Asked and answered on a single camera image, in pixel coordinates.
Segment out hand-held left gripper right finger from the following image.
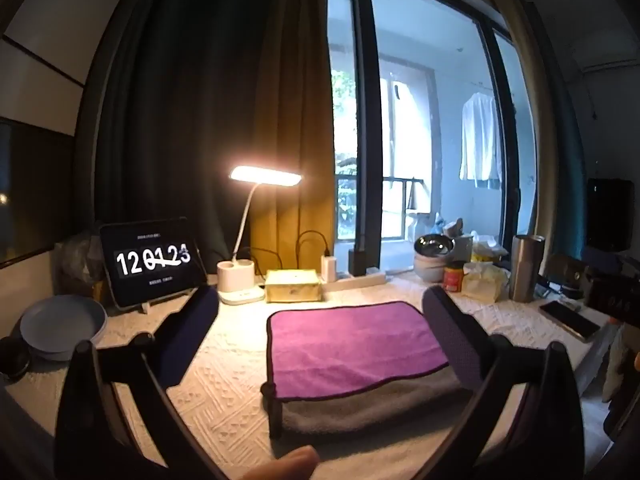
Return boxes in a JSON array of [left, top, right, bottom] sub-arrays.
[[415, 285, 586, 480]]

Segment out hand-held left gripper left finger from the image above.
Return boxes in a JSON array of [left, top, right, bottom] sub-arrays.
[[54, 286, 231, 480]]

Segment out purple and grey towel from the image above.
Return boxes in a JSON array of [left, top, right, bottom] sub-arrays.
[[261, 301, 475, 440]]

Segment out person's left hand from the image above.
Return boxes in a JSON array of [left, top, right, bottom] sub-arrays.
[[249, 446, 321, 480]]

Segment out white tablet stand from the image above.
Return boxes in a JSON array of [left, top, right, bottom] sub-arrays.
[[141, 286, 197, 314]]

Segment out smartphone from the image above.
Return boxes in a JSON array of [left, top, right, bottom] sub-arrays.
[[539, 300, 601, 344]]

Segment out black device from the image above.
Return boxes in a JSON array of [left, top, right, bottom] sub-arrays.
[[544, 254, 587, 302]]

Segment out red can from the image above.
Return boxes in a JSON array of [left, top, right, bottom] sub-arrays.
[[443, 261, 466, 294]]

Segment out pale yellow tissue pack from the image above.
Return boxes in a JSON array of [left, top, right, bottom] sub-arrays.
[[461, 263, 511, 304]]

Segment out white textured tablecloth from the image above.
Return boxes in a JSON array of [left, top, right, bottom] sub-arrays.
[[5, 272, 613, 480]]

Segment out tablet with clock display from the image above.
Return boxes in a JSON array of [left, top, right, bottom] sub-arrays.
[[99, 217, 208, 309]]

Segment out grey container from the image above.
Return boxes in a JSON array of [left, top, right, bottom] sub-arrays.
[[451, 234, 474, 264]]

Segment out stainless steel tumbler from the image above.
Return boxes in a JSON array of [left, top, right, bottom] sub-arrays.
[[509, 234, 546, 303]]

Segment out metal bowl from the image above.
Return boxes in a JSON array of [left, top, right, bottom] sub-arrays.
[[414, 234, 456, 257]]

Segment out yellow plastic bag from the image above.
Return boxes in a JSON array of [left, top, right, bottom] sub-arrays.
[[470, 232, 510, 266]]

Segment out white power strip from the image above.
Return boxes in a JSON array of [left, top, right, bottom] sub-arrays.
[[325, 272, 387, 292]]

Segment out yellow tissue box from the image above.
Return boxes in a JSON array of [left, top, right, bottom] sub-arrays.
[[265, 269, 321, 304]]

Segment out blue-grey plate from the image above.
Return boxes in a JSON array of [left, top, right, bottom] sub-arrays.
[[20, 295, 108, 362]]

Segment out clear plastic bag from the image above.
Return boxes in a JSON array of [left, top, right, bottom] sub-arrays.
[[54, 232, 108, 307]]

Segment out balcony railing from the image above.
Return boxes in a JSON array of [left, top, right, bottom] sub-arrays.
[[335, 174, 432, 242]]

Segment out white desk lamp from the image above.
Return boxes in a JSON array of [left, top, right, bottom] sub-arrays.
[[216, 165, 303, 306]]

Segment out white hanging shirt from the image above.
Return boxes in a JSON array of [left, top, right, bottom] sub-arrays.
[[459, 91, 503, 190]]

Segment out yellow curtain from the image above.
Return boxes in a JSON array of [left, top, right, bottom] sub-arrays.
[[249, 0, 336, 272]]

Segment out dark curtain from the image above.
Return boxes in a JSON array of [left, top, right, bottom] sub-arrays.
[[92, 0, 321, 266]]

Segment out black cable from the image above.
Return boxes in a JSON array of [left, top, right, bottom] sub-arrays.
[[235, 230, 332, 281]]

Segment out black window frame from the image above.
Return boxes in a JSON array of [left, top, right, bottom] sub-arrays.
[[345, 0, 538, 278]]

